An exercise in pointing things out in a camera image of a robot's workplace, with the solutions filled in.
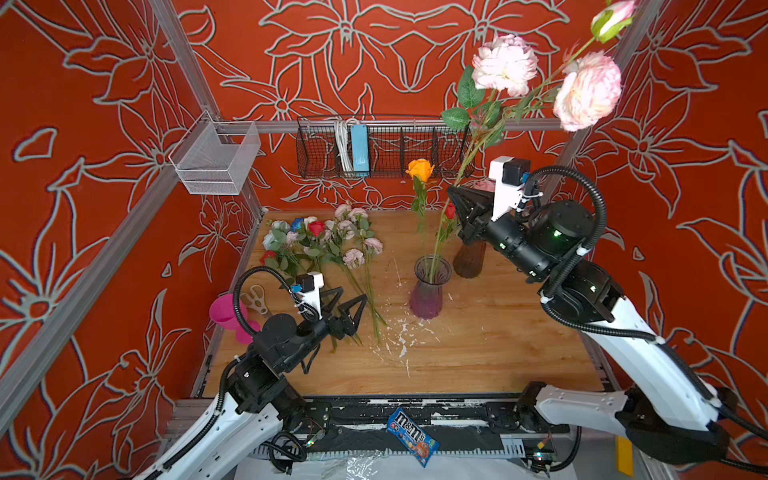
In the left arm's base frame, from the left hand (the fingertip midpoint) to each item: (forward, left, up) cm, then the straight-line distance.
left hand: (355, 293), depth 65 cm
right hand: (+8, -18, +25) cm, 32 cm away
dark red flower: (+26, +36, -23) cm, 50 cm away
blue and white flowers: (+33, +31, -23) cm, 51 cm away
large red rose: (+34, +19, -16) cm, 42 cm away
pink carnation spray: (+35, +5, -22) cm, 41 cm away
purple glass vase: (+14, -19, -11) cm, 26 cm away
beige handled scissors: (+11, +36, -27) cm, 47 cm away
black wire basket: (+54, -6, +5) cm, 54 cm away
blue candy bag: (-25, -17, -27) cm, 40 cm away
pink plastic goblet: (+2, +40, -19) cm, 44 cm away
